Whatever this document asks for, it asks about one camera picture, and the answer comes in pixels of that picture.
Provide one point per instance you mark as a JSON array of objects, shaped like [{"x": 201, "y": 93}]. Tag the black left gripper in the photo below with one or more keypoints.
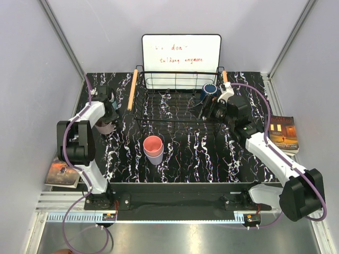
[{"x": 113, "y": 117}]

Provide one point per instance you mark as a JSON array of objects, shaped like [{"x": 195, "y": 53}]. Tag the right wooden rack handle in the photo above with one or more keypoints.
[{"x": 224, "y": 76}]

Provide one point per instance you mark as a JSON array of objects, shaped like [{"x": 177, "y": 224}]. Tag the light blue ceramic mug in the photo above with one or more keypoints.
[{"x": 114, "y": 103}]

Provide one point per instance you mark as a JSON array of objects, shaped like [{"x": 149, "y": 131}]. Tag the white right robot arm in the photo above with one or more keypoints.
[{"x": 302, "y": 190}]

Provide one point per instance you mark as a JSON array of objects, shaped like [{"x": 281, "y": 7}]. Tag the wooden rack handle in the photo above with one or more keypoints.
[
  {"x": 224, "y": 76},
  {"x": 132, "y": 90}
]

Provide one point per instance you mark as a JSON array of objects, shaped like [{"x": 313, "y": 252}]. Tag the dark night scene book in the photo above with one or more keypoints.
[{"x": 282, "y": 132}]

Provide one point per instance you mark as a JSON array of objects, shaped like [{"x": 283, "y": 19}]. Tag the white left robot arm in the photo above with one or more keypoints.
[{"x": 75, "y": 139}]

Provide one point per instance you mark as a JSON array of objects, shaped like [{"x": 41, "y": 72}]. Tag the lavender plastic cup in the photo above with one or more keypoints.
[{"x": 155, "y": 160}]

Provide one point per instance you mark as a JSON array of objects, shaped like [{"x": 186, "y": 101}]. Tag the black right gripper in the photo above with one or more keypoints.
[{"x": 208, "y": 113}]

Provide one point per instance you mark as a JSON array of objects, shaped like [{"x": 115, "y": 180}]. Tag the dark blue ceramic mug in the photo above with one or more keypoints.
[{"x": 207, "y": 90}]

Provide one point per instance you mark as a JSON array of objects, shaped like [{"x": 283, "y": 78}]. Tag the pink plastic cup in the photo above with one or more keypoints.
[{"x": 153, "y": 145}]

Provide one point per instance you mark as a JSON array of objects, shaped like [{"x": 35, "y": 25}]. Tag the white whiteboard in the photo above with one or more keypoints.
[{"x": 180, "y": 61}]

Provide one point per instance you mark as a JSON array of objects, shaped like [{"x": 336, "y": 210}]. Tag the tale of two cities book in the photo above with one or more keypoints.
[{"x": 62, "y": 175}]

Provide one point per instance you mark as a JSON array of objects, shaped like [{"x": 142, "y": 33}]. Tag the black wire dish rack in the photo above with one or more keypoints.
[{"x": 170, "y": 110}]

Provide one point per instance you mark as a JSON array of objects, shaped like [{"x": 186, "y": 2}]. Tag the left wooden rack handle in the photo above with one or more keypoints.
[{"x": 132, "y": 90}]

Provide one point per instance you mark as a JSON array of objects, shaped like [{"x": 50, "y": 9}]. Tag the mauve ceramic mug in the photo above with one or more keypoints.
[{"x": 105, "y": 128}]

